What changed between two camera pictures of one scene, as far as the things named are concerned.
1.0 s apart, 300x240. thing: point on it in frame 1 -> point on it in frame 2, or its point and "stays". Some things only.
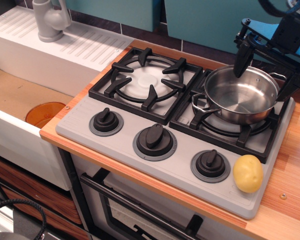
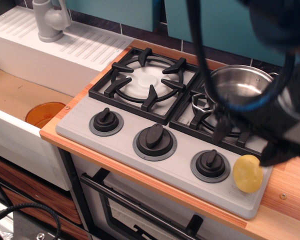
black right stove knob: [210, 166] stays
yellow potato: [248, 173] stays
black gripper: [288, 42] -> [280, 120]
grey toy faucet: [51, 22] stays
